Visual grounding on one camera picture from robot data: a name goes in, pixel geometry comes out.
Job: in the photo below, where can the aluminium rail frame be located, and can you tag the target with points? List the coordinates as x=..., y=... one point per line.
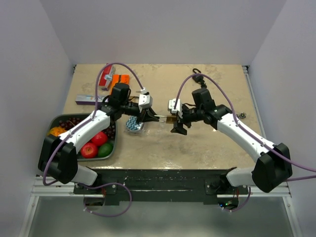
x=84, y=73

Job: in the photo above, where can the grey fruit tray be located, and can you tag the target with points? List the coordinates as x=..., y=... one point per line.
x=55, y=122

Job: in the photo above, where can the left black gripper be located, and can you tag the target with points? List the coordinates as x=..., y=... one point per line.
x=147, y=115

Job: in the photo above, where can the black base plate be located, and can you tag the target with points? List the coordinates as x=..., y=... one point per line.
x=171, y=185

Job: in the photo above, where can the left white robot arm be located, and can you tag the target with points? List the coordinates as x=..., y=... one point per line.
x=58, y=157

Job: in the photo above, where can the red apple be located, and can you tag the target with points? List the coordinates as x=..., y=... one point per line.
x=99, y=139
x=89, y=150

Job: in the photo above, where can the blue zigzag sponge pack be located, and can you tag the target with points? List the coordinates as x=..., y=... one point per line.
x=133, y=127

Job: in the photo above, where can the brass padlock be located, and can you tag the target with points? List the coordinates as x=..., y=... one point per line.
x=170, y=119

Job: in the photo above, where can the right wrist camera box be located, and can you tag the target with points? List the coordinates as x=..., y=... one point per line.
x=175, y=107

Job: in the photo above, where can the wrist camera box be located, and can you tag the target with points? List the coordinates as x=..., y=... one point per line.
x=175, y=107
x=145, y=100

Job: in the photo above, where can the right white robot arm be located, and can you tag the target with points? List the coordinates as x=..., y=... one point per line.
x=272, y=165

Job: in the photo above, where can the green avocado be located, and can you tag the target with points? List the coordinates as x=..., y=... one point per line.
x=105, y=150

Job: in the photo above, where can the red box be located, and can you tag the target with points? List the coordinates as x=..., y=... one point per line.
x=106, y=78

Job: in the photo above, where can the red apple back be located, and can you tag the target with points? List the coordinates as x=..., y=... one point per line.
x=99, y=139

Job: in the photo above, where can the astronaut keychain with keys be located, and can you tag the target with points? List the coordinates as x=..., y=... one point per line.
x=241, y=115

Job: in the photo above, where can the dark grape bunch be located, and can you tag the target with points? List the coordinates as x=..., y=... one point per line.
x=72, y=121

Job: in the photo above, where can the orange razor package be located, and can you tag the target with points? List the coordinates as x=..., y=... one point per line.
x=119, y=79

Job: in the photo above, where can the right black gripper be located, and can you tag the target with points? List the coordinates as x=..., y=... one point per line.
x=178, y=127

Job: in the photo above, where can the orange flower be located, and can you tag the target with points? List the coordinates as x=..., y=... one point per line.
x=56, y=131

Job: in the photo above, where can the red apple front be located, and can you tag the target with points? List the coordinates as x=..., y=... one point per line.
x=89, y=150

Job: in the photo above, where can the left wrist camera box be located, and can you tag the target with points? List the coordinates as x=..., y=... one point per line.
x=145, y=100

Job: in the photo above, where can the purple white toothpaste box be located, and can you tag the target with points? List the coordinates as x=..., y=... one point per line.
x=82, y=99

